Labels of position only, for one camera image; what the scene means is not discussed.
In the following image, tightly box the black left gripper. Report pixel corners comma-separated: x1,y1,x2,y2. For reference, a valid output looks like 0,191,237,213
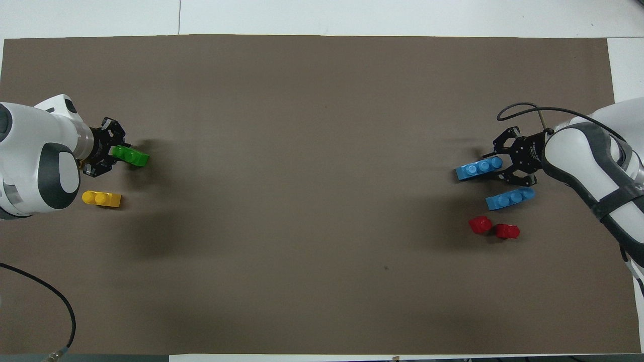
83,117,126,177

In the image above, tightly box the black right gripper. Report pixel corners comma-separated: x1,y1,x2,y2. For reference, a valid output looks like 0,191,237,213
492,127,546,188

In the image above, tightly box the green two-stud block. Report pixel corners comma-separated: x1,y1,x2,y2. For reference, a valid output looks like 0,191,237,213
112,145,150,168

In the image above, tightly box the blue three-stud block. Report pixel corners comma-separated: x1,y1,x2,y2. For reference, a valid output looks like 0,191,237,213
485,187,536,211
455,156,504,182

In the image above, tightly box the brown table mat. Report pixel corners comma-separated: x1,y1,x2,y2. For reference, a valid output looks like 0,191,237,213
0,34,642,355

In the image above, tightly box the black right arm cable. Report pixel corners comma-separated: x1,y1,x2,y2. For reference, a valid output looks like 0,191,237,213
497,103,627,144

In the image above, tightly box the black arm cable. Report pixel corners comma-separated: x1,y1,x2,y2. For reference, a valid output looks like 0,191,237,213
497,103,627,144
0,262,77,360

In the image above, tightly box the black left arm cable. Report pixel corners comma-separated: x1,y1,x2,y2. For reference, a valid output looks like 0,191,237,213
0,262,77,360

